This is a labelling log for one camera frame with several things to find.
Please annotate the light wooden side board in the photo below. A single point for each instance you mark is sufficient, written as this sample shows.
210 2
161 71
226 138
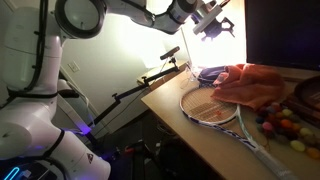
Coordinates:
156 75

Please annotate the white blue tennis racket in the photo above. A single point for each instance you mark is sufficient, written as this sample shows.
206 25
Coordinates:
240 135

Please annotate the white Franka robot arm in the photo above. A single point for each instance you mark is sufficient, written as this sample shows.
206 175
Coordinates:
30 110

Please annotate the white stand post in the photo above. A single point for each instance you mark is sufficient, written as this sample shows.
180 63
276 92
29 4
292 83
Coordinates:
71 103

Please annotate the orange terry towel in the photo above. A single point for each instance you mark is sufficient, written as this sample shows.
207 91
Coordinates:
250 85

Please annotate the black computer monitor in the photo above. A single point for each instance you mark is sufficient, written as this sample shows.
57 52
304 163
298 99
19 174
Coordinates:
283 33

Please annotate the colourful felt ball garland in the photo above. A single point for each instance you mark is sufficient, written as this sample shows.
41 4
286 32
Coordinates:
283 126

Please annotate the white wall outlet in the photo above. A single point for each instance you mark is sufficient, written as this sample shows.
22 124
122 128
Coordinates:
74 67

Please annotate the clear plastic cup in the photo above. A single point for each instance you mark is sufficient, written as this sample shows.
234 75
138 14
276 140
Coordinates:
191 75

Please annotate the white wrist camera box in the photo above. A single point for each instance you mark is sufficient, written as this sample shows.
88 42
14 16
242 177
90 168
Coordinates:
208 18

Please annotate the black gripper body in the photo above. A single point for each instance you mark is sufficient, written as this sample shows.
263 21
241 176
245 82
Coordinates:
213 29

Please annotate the black articulated camera mount arm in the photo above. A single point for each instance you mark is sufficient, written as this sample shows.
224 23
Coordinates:
133 90

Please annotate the black stereo camera bar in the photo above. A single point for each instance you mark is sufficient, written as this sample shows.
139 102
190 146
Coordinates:
170 52

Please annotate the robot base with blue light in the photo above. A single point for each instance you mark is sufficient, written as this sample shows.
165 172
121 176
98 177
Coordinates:
20 171

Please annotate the dark round tray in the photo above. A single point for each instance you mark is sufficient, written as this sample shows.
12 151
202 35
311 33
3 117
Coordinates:
310 93

